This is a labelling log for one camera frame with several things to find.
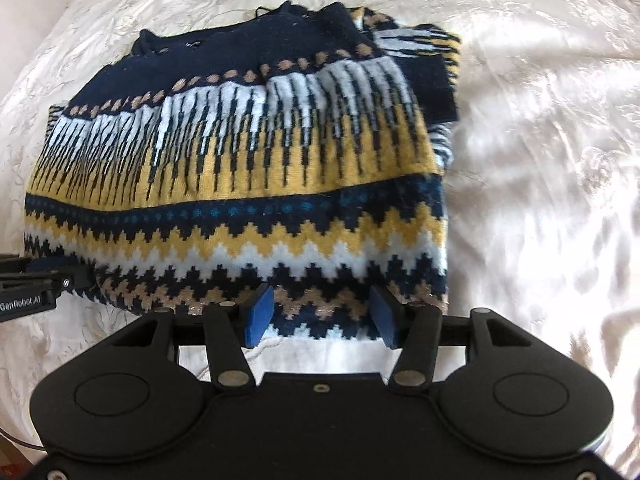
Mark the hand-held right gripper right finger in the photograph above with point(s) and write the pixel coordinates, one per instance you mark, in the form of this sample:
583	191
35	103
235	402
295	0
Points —
384	317

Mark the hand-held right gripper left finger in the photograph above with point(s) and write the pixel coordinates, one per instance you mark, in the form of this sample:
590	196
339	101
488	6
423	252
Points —
257	317

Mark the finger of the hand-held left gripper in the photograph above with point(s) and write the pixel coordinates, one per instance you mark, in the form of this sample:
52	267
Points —
70	280

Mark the navy yellow patterned knit sweater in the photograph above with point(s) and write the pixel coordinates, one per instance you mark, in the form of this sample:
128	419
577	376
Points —
240	175

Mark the cream embroidered bedspread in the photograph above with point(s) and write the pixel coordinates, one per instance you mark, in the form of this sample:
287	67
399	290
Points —
540	135

